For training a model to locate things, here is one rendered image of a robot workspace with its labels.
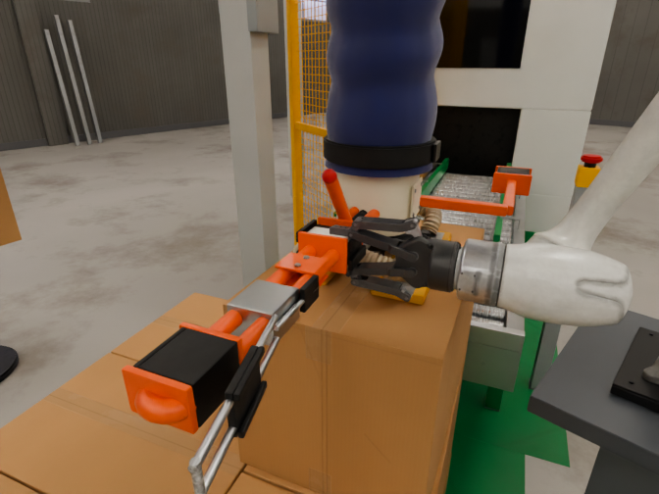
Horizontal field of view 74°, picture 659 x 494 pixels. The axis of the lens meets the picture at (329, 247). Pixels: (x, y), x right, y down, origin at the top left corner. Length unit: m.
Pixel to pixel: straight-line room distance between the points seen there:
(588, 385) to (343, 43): 0.81
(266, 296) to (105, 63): 8.95
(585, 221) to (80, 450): 1.13
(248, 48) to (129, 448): 1.70
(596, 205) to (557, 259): 0.19
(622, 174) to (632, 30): 11.14
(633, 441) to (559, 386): 0.15
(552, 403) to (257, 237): 1.78
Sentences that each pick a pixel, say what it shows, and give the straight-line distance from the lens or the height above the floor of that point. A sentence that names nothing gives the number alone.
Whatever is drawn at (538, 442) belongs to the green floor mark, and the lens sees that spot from 2.00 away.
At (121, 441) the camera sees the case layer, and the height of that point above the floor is 0.54.
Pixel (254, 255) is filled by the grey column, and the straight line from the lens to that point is 2.47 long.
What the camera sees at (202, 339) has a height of 1.10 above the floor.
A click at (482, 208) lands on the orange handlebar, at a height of 1.08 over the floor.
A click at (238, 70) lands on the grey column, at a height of 1.31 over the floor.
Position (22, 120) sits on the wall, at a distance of 8.98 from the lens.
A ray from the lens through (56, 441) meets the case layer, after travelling 1.27.
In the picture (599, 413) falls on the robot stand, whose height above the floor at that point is 0.75.
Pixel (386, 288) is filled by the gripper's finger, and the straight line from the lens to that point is 0.69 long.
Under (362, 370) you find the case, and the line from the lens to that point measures 0.75.
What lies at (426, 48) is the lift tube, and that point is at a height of 1.37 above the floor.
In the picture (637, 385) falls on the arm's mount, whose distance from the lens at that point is 1.07.
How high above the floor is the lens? 1.35
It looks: 23 degrees down
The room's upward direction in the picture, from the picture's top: straight up
